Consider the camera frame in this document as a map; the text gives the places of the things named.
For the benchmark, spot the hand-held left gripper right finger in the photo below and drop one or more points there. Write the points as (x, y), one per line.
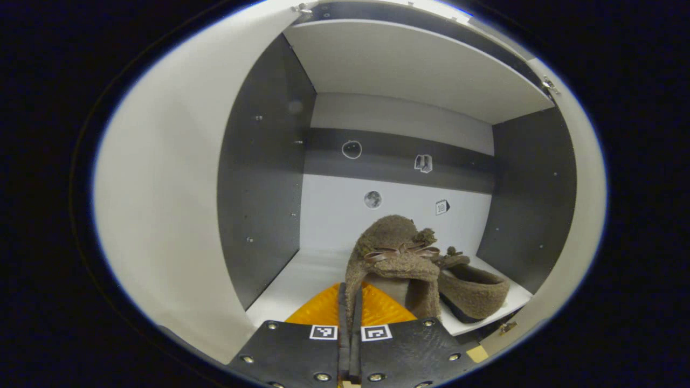
(409, 350)

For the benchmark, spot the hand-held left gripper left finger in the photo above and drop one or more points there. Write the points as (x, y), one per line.
(302, 355)

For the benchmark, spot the brown fuzzy shoe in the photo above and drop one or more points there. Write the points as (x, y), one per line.
(477, 293)
(391, 242)

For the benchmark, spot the grey shoe cabinet door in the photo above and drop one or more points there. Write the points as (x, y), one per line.
(161, 188)
(579, 226)

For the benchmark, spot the grey shoe cabinet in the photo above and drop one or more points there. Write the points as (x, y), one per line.
(420, 75)

